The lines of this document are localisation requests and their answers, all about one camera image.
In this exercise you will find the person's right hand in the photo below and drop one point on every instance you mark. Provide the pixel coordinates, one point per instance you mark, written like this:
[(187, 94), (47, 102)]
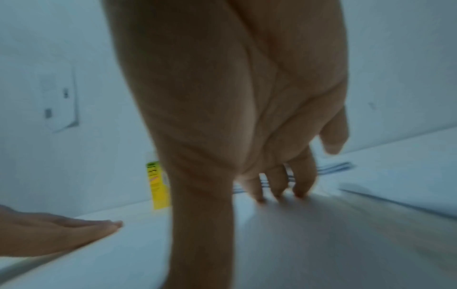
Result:
[(214, 84)]

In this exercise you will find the person's left hand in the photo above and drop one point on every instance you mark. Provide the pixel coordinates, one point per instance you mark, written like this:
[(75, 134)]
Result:
[(43, 232)]

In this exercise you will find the yellow glue stick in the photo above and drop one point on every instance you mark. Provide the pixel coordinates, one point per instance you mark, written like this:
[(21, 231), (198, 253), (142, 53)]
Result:
[(157, 189)]

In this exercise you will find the stack of white paper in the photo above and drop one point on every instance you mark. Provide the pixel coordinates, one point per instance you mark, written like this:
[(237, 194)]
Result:
[(414, 169)]

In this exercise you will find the white wall sheet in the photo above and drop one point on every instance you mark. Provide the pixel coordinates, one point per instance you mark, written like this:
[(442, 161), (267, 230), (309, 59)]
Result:
[(58, 101)]

